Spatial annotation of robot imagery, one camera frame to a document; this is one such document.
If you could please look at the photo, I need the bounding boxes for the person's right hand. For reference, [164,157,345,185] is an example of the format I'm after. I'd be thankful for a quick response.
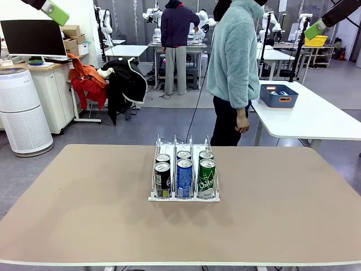
[235,108,251,134]

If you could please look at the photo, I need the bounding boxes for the yellow plastic basket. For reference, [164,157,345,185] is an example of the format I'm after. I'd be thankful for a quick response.
[304,35,329,47]

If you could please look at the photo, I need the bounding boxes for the white cylindrical air purifier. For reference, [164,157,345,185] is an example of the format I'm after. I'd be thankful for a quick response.
[0,67,54,158]

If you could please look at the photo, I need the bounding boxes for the person in mint fleece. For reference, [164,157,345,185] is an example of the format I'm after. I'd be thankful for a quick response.
[206,0,266,147]

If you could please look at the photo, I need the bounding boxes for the grey background workbench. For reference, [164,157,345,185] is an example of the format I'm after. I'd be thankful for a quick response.
[148,42,209,91]

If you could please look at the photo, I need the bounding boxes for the person in navy hoodie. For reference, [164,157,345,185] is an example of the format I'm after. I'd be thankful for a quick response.
[160,0,201,96]

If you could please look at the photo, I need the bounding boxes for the white desk wooden top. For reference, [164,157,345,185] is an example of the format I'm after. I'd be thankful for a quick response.
[0,53,88,136]

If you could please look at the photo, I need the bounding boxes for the grey step stool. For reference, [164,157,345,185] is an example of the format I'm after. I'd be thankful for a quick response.
[184,67,200,90]

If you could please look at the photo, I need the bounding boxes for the person's right forearm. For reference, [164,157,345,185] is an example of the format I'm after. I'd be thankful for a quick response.
[227,72,253,110]

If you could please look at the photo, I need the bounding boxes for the wooden shelf unit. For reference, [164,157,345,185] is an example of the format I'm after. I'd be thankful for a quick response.
[309,45,336,68]

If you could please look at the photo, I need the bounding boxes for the thin black stand pole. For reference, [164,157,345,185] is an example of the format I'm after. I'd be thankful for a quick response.
[258,11,273,81]

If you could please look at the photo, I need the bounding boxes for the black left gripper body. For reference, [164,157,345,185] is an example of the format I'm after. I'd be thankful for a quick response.
[21,0,47,11]

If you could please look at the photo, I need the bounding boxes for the black jacket white trim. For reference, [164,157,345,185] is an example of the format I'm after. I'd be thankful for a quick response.
[100,57,148,127]

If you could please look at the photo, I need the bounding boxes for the large white table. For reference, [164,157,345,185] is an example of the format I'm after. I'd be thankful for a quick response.
[250,81,361,153]

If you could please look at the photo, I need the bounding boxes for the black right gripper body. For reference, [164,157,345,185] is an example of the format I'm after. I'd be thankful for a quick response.
[321,0,356,28]

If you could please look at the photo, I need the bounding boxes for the black computer monitor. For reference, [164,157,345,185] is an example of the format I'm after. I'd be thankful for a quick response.
[0,19,68,60]

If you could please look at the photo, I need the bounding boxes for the clear white can dispenser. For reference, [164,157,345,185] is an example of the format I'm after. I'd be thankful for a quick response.
[148,134,221,203]

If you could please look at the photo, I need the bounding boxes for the black tripod stand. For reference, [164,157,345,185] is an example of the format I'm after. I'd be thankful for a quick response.
[288,15,310,83]

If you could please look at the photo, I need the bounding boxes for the white background table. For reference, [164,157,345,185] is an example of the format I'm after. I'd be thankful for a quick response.
[256,42,296,82]
[103,44,149,62]

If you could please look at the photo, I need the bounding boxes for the orange jacket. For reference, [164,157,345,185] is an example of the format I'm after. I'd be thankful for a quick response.
[68,53,110,111]

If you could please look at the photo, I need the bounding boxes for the blue plastic bin orange handles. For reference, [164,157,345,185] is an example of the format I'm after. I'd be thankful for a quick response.
[259,84,300,109]

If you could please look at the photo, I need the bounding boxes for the white box teal lid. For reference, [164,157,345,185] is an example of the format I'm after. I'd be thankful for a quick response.
[77,41,91,56]

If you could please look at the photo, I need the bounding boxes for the thin black overhead cable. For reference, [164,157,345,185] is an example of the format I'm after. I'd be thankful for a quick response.
[344,12,361,26]

